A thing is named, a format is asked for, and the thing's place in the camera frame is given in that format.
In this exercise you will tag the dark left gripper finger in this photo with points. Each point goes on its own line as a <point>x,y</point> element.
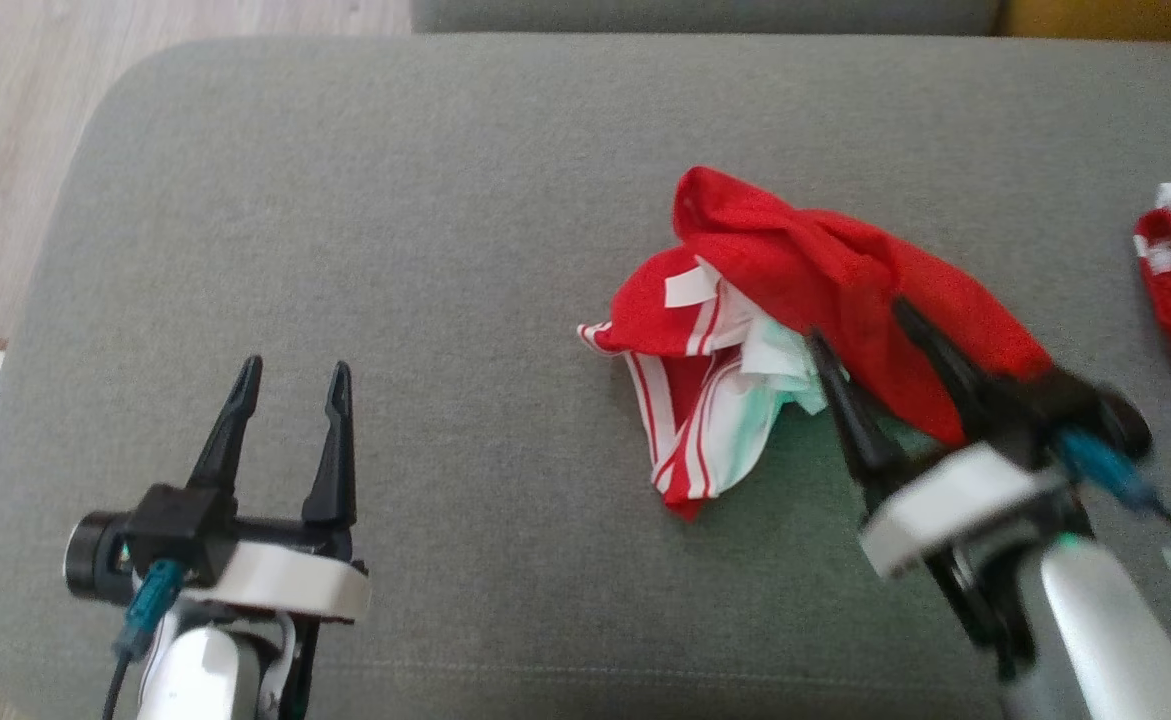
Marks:
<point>230,430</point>
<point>333,460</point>

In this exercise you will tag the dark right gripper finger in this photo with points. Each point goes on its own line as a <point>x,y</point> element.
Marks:
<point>945,360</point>
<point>850,410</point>

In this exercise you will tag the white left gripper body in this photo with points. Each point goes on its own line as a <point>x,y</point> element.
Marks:
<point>285,585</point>

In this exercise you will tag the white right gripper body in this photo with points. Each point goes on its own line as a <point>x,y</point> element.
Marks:
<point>955,505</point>

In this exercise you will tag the red mesh jersey white trim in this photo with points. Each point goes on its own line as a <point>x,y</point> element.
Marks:
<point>825,270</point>

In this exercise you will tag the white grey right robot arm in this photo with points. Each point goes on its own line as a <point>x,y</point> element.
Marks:
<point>1095,630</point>

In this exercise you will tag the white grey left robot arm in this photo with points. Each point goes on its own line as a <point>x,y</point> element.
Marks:
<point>215,660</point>

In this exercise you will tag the grey sofa seat cushion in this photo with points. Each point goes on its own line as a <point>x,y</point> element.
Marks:
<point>445,250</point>

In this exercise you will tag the yellow cushion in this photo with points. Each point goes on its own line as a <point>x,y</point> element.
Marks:
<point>1115,18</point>

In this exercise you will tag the grey sofa back cushion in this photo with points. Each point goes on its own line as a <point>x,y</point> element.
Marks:
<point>705,15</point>

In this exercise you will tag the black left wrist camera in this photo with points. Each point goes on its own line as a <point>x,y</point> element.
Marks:
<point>170,530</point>

